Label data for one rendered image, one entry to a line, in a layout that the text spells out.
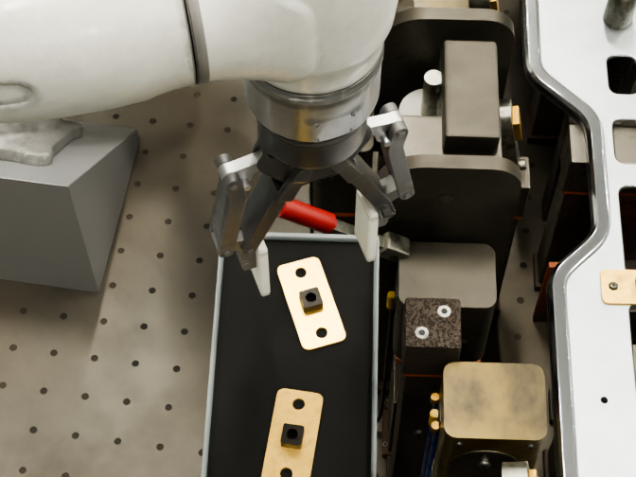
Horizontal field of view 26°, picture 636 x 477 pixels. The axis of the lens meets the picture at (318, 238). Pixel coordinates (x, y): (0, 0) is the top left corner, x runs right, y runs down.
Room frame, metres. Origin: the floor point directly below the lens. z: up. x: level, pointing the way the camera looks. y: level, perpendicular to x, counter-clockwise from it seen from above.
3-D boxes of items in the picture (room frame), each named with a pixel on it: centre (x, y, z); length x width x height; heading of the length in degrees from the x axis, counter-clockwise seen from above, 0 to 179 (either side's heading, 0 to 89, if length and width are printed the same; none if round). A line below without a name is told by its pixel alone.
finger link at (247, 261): (0.52, 0.06, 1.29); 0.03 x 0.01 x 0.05; 110
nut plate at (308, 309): (0.54, 0.01, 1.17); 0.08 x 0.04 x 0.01; 17
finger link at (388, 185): (0.56, -0.05, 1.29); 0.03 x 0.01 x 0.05; 110
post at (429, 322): (0.56, -0.10, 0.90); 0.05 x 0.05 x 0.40; 88
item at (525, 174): (0.79, -0.21, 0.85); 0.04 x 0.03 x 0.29; 178
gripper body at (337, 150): (0.54, 0.00, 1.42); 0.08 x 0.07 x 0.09; 110
